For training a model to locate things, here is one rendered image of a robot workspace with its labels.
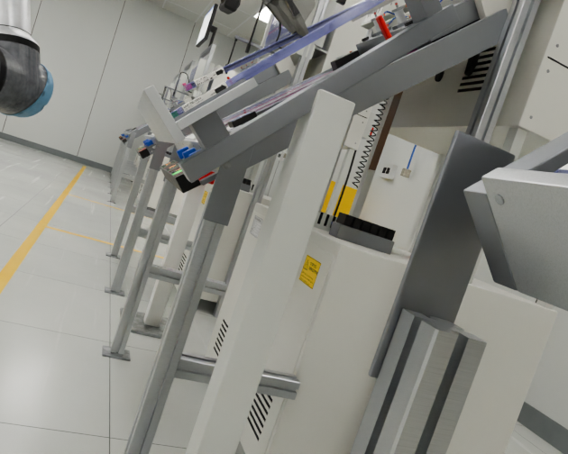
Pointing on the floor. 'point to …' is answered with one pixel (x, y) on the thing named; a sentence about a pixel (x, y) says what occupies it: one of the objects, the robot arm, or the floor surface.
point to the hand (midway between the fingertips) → (298, 34)
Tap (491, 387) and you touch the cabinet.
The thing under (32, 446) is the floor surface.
